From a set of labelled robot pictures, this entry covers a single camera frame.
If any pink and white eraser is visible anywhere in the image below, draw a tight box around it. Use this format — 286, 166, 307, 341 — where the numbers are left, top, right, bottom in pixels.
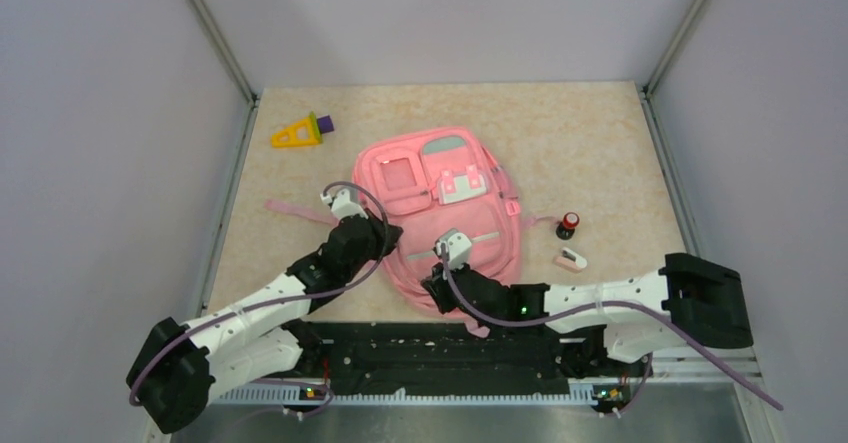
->
553, 247, 588, 273

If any pink student backpack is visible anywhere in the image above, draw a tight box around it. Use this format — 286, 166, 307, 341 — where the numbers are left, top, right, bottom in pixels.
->
264, 126, 558, 339

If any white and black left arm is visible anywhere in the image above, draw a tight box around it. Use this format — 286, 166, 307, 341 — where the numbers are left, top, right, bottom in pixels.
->
126, 211, 403, 434

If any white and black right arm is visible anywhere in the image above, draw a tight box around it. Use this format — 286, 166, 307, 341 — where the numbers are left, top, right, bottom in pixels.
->
420, 253, 753, 375

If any yellow and purple toy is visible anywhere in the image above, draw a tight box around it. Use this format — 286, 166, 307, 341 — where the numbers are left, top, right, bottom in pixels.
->
270, 112, 335, 148

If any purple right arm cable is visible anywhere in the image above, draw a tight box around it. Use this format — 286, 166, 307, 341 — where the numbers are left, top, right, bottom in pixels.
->
438, 241, 784, 418

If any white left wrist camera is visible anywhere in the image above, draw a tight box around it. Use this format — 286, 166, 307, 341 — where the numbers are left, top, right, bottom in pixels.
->
321, 186, 368, 221

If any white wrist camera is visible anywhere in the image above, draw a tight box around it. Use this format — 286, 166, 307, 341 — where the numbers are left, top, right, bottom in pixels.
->
434, 229, 473, 269
321, 186, 368, 221

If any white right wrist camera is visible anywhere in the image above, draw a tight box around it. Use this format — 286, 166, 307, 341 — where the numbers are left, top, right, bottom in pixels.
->
434, 229, 473, 269

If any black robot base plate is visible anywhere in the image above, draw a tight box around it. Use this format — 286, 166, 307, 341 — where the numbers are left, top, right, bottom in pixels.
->
248, 320, 654, 398

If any aluminium frame rail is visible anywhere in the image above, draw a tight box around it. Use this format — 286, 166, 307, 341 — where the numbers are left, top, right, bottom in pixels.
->
189, 347, 787, 442

